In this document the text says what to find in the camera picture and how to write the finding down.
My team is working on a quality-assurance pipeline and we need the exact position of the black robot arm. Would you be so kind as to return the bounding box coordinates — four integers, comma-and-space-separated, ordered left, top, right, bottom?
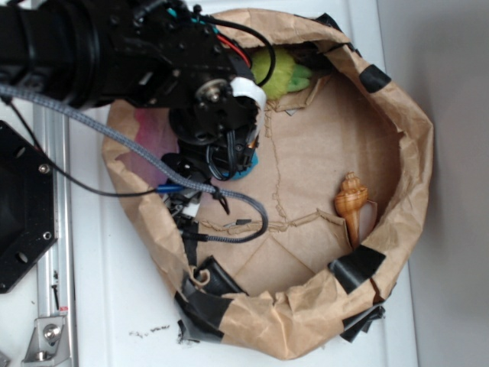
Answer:
1, 1, 264, 206

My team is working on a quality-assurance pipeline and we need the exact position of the blue ball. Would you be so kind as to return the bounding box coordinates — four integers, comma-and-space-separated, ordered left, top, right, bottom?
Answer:
223, 153, 259, 180

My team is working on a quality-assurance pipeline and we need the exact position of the thin black cable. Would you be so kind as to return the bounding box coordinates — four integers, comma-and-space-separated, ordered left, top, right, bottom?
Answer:
0, 95, 161, 198

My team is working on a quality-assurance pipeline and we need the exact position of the grey braided cable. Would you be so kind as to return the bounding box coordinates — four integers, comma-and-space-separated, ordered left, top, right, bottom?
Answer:
0, 83, 270, 245

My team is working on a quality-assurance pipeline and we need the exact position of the green fuzzy plush toy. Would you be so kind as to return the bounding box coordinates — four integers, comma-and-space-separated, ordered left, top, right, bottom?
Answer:
251, 47, 313, 100

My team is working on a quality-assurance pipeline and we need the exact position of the aluminium extrusion rail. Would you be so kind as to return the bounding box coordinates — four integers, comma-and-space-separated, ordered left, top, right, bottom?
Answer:
21, 0, 79, 367

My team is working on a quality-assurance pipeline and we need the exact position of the brown conch seashell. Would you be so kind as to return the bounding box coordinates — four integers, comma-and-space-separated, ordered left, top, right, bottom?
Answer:
334, 171, 377, 248

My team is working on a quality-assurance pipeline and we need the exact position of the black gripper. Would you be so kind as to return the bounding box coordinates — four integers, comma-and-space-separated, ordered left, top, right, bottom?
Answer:
160, 57, 264, 226

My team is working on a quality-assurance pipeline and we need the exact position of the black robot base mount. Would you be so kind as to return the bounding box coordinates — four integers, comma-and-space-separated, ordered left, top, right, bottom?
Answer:
1, 121, 57, 294

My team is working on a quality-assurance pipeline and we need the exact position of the brown paper bag basket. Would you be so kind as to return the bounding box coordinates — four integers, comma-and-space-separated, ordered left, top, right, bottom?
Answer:
121, 8, 433, 360

